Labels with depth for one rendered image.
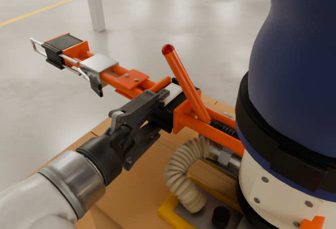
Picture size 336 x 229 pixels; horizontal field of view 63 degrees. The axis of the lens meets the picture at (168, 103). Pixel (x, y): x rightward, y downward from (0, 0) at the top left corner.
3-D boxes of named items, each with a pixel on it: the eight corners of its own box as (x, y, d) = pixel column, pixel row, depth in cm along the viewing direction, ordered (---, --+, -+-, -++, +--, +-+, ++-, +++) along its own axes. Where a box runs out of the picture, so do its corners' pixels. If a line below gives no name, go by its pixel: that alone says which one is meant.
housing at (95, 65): (122, 76, 67) (120, 60, 64) (100, 89, 63) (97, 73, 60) (103, 67, 70) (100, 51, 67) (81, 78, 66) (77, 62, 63)
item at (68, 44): (91, 57, 73) (87, 40, 70) (67, 69, 69) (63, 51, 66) (72, 48, 77) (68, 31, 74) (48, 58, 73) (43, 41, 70)
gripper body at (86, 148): (66, 140, 41) (111, 108, 47) (78, 174, 46) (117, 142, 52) (100, 164, 37) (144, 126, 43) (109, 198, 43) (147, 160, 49)
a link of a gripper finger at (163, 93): (147, 105, 50) (146, 92, 48) (163, 92, 53) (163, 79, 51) (153, 108, 49) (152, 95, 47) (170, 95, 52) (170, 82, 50)
